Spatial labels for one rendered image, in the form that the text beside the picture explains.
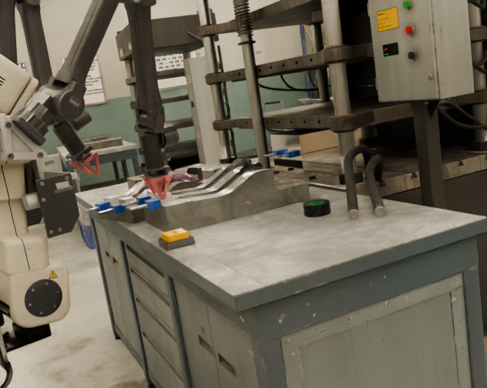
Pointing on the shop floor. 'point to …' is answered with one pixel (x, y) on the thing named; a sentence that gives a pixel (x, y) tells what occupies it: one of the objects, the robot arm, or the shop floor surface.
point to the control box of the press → (422, 72)
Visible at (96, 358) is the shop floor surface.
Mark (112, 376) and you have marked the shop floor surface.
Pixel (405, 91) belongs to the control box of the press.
